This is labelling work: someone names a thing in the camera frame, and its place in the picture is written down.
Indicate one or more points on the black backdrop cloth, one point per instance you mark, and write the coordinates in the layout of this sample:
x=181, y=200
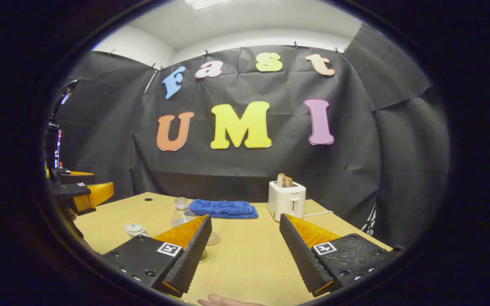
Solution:
x=347, y=140

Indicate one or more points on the white teacup lid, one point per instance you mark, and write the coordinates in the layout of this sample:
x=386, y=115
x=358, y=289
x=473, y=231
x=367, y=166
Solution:
x=135, y=227

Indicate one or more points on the round printed coaster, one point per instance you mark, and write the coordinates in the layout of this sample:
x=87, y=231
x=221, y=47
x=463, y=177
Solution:
x=214, y=239

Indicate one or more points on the green label water bottle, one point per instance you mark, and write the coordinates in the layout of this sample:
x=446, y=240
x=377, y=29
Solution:
x=182, y=214

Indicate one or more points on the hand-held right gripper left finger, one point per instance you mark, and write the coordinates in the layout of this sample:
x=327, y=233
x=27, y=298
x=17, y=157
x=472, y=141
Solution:
x=194, y=250

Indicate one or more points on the blue towel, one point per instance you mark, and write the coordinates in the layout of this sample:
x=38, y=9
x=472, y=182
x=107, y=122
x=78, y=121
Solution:
x=223, y=208

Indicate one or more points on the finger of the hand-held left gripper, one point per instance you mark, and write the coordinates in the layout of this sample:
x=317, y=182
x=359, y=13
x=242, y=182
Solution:
x=75, y=190
x=72, y=177

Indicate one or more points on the white toaster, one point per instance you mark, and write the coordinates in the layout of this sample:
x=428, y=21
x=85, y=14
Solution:
x=285, y=202

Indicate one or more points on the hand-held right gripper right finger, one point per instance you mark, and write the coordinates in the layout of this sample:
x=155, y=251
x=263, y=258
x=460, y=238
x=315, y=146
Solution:
x=298, y=250

